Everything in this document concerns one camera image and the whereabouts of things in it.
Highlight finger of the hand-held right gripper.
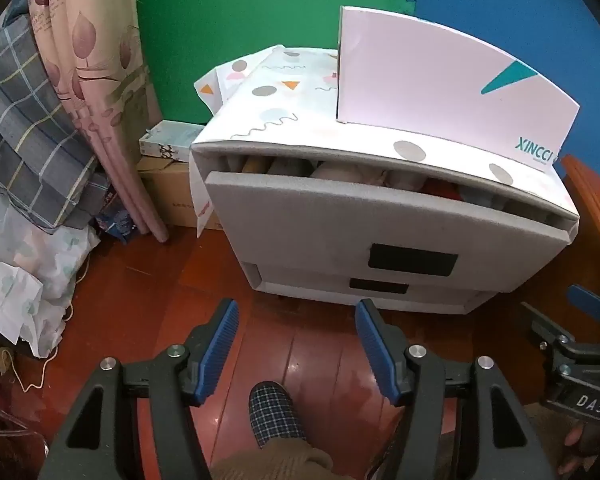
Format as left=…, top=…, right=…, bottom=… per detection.
left=567, top=284, right=600, bottom=326
left=520, top=301, right=600, bottom=361

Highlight pink floral curtain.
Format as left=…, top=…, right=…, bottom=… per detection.
left=27, top=0, right=171, bottom=243

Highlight brown cardboard box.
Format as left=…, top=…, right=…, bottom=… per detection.
left=137, top=157, right=226, bottom=231

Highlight white patterned sheet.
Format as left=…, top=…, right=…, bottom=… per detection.
left=0, top=175, right=93, bottom=358

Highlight plaid slipper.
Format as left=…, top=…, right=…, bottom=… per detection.
left=248, top=381, right=308, bottom=448

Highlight blue packet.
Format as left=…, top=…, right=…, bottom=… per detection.
left=96, top=210, right=143, bottom=243

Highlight grey drawer cabinet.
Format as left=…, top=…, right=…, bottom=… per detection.
left=190, top=45, right=581, bottom=316

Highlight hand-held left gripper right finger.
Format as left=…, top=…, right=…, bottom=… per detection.
left=355, top=297, right=563, bottom=480

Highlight person's right hand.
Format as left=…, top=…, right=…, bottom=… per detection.
left=557, top=422, right=600, bottom=480

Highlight blue foam mat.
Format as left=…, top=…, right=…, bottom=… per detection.
left=405, top=0, right=600, bottom=181

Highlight small light blue box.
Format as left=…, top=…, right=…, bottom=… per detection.
left=139, top=121, right=206, bottom=163

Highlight person's leg brown trousers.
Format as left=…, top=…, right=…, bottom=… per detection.
left=210, top=437, right=376, bottom=480

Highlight red plastic bag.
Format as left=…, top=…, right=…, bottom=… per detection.
left=0, top=385, right=56, bottom=480

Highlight white underwear roll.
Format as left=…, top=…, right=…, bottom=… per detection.
left=309, top=161, right=383, bottom=187

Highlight blue-grey plaid blanket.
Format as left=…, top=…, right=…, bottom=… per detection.
left=0, top=0, right=111, bottom=233

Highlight white cardboard box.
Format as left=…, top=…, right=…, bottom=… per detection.
left=336, top=6, right=581, bottom=176

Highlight small grey front drawer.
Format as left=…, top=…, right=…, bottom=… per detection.
left=255, top=265, right=491, bottom=311

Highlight green foam mat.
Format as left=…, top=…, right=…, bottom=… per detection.
left=130, top=0, right=421, bottom=126

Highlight white cable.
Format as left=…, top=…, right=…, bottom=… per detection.
left=10, top=255, right=88, bottom=393

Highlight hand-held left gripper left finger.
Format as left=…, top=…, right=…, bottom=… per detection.
left=40, top=297, right=241, bottom=480

